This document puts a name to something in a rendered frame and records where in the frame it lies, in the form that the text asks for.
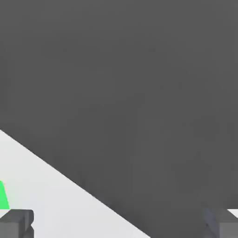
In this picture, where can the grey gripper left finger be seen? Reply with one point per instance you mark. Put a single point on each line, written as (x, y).
(15, 223)

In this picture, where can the small green cube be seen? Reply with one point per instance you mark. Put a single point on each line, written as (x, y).
(3, 198)

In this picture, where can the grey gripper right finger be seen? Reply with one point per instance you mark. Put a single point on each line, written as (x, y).
(225, 226)

